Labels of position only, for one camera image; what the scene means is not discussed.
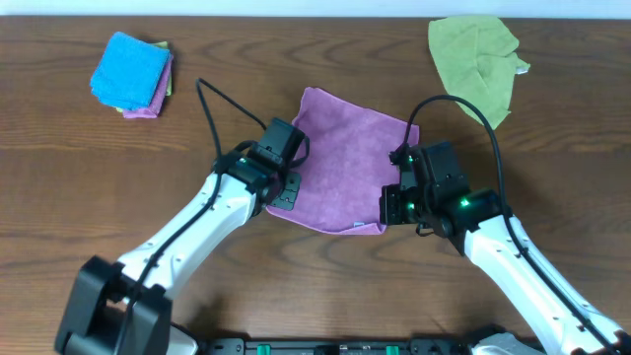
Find folded blue cloth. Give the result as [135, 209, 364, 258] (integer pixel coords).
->
[90, 32, 172, 110]

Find folded green cloth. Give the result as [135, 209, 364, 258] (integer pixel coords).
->
[115, 40, 174, 114]

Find loose green cloth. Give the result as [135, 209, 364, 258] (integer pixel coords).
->
[428, 15, 530, 128]

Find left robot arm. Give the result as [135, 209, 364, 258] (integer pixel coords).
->
[54, 151, 301, 355]

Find large purple cloth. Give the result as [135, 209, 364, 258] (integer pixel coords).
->
[267, 87, 406, 235]

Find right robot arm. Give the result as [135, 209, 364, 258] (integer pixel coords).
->
[379, 144, 630, 354]

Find folded purple cloth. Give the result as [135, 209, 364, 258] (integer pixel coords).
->
[121, 53, 175, 120]

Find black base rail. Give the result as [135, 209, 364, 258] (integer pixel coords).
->
[199, 338, 471, 355]

